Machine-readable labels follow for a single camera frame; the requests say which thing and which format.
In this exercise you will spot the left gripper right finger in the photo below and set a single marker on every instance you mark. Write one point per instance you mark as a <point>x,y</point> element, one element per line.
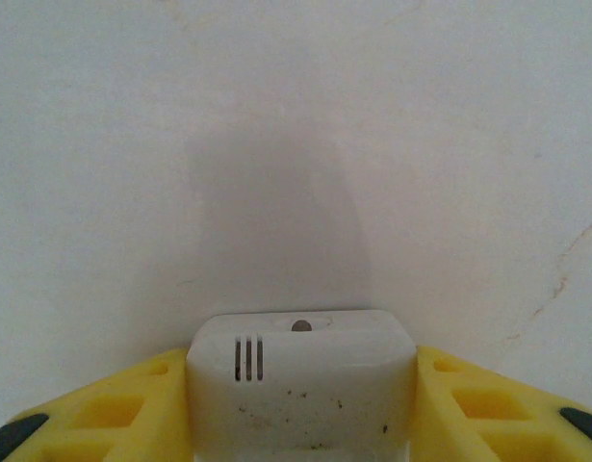
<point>493,414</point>

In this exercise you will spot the white remote control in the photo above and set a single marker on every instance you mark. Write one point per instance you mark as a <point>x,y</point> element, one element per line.
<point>300,385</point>

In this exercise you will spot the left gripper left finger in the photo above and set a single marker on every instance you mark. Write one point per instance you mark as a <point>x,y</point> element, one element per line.
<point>108,409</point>

